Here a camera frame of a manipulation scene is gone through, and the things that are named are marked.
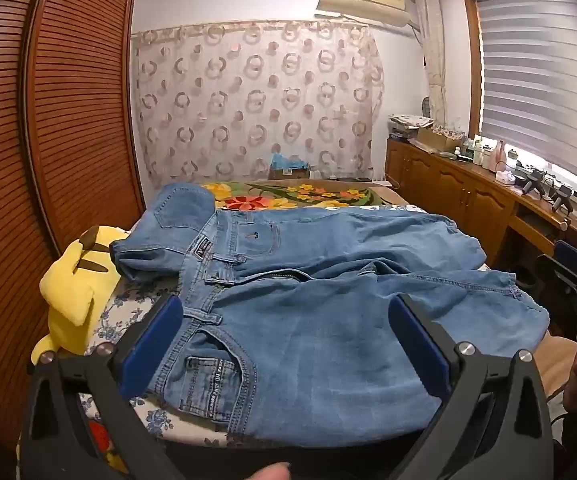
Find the folded blue denim pants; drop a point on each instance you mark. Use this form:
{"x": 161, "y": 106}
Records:
{"x": 168, "y": 230}

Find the grey striped window blind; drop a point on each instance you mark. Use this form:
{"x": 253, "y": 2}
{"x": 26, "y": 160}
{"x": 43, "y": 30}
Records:
{"x": 543, "y": 85}

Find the pink bottle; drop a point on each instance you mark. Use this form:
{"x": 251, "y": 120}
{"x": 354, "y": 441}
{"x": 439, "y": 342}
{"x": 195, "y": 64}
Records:
{"x": 498, "y": 155}

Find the tied beige window curtain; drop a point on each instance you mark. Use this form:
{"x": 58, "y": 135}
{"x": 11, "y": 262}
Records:
{"x": 433, "y": 60}

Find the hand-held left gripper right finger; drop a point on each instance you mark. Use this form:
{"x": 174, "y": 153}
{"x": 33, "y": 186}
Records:
{"x": 418, "y": 350}

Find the patterned cloth stack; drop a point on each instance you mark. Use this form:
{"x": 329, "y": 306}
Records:
{"x": 411, "y": 122}

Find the small dark fan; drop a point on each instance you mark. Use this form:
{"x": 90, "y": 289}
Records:
{"x": 427, "y": 106}

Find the light blue denim pants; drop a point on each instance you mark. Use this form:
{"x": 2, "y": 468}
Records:
{"x": 318, "y": 320}

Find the open cardboard box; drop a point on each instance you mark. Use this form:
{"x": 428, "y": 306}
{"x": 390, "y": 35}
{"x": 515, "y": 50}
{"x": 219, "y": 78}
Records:
{"x": 438, "y": 140}

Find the person's left hand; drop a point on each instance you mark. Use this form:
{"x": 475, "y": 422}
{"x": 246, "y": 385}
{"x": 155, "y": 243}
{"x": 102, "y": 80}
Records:
{"x": 268, "y": 473}

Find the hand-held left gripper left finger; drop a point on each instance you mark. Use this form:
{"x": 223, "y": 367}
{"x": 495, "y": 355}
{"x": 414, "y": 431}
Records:
{"x": 153, "y": 345}

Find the spare black gripper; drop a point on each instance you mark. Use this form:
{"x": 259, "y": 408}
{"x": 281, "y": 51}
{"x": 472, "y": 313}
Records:
{"x": 561, "y": 200}
{"x": 532, "y": 182}

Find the sheer circle-print curtain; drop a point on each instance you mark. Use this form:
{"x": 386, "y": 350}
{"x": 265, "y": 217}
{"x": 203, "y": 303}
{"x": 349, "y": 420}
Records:
{"x": 258, "y": 100}

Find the long wooden cabinet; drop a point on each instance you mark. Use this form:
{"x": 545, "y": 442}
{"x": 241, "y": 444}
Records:
{"x": 448, "y": 185}

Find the crumpled blue cloth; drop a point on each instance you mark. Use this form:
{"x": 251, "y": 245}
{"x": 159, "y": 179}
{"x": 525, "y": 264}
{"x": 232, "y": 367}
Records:
{"x": 288, "y": 161}

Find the yellow plush toy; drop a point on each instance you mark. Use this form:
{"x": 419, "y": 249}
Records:
{"x": 68, "y": 280}

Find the small cardboard box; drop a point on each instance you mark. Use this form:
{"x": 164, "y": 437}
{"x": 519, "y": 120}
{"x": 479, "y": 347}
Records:
{"x": 291, "y": 174}

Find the white power strip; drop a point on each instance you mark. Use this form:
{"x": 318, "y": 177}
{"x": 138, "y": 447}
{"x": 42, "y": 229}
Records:
{"x": 381, "y": 181}

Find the white tissue box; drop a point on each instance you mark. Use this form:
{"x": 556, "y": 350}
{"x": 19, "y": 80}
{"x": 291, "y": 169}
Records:
{"x": 506, "y": 176}

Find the flat black device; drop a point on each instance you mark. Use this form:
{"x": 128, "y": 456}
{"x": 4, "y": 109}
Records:
{"x": 348, "y": 178}

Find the white bottles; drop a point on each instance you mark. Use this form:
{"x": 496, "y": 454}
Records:
{"x": 478, "y": 152}

